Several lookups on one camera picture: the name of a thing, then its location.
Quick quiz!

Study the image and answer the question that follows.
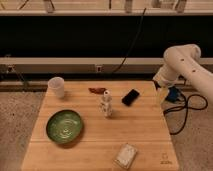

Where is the green ceramic bowl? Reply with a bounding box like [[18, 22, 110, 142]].
[[46, 110, 84, 144]]

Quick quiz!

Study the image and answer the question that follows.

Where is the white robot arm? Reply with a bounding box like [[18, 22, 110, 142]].
[[153, 44, 213, 104]]

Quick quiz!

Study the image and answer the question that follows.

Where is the black hanging cable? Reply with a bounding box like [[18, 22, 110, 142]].
[[110, 7, 148, 74]]

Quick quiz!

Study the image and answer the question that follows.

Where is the white toy figurine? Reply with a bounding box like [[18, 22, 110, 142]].
[[100, 90, 112, 118]]

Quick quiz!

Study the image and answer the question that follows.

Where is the white wall outlet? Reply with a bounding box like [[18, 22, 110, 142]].
[[97, 66, 102, 72]]

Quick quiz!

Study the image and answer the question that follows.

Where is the white plastic cup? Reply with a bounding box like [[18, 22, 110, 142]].
[[48, 77, 64, 98]]

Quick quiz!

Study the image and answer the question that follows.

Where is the black floor cable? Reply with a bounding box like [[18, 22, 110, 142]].
[[162, 90, 209, 136]]

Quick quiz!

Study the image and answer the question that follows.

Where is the red brown chili pepper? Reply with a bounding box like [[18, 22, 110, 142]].
[[88, 88, 106, 94]]

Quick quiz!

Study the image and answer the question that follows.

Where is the white sponge block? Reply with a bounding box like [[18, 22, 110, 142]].
[[115, 143, 138, 169]]

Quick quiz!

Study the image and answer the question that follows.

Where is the blue object on floor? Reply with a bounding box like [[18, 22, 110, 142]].
[[166, 87, 180, 103]]

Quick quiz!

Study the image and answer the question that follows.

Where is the black eraser block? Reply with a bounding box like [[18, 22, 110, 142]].
[[122, 89, 140, 106]]

